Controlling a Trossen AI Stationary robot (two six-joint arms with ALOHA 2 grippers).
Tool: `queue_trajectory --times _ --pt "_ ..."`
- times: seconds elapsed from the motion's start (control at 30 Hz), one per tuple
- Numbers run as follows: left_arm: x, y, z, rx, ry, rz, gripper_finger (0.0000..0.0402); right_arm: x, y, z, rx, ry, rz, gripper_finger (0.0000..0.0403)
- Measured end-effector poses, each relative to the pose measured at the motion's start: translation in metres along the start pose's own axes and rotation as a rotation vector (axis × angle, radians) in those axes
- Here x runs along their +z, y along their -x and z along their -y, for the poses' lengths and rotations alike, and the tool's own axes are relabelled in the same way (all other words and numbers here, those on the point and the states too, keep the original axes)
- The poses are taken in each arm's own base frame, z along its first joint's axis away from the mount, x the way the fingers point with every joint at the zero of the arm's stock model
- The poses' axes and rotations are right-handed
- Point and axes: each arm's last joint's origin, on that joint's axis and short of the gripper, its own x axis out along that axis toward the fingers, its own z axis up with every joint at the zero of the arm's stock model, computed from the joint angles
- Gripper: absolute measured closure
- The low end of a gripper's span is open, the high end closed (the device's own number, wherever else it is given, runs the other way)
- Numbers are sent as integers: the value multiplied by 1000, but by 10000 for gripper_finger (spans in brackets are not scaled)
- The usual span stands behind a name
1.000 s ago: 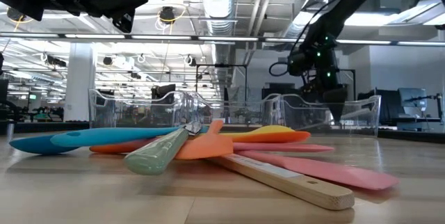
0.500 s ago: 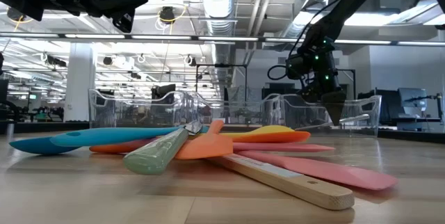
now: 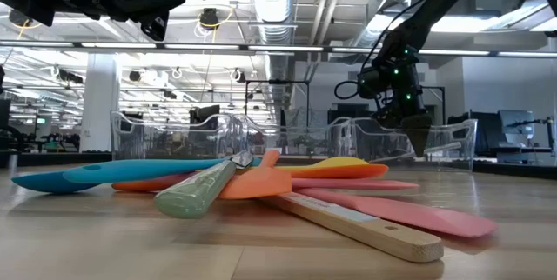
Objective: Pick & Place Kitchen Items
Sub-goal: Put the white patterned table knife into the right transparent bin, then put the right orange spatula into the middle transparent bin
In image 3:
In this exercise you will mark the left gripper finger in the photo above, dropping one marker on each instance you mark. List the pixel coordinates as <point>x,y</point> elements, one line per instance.
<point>152,8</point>

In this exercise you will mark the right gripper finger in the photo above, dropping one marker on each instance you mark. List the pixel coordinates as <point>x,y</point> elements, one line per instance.
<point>418,134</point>

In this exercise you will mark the orange silicone spoon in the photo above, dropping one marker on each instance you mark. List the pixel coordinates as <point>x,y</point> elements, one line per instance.
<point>357,171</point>

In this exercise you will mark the pink silicone spoon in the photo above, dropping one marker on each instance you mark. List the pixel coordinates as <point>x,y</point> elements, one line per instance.
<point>348,184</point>

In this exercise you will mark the orange silicone spatula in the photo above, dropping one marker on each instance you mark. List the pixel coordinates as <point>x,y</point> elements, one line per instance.
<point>257,182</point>

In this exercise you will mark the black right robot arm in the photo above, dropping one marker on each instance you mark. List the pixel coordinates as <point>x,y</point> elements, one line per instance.
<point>404,45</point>

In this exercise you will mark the clear plastic bin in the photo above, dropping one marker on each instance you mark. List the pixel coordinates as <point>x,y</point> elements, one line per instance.
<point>304,141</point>
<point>143,141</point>
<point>452,158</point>

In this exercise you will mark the long horizontal light bar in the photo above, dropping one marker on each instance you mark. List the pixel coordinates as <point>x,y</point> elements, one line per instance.
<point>204,47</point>

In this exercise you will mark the gray monitor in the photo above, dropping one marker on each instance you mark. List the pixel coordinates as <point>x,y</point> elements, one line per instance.
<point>515,123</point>

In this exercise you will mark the white column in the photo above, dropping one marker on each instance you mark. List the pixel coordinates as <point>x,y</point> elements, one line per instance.
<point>100,106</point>

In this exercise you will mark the black chair back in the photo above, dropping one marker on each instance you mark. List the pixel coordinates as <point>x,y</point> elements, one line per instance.
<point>204,112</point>

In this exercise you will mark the small silver cylinder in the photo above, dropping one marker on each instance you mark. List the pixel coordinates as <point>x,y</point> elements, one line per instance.
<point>12,164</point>

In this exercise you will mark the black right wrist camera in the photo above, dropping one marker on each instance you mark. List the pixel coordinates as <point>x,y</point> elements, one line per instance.
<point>370,83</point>

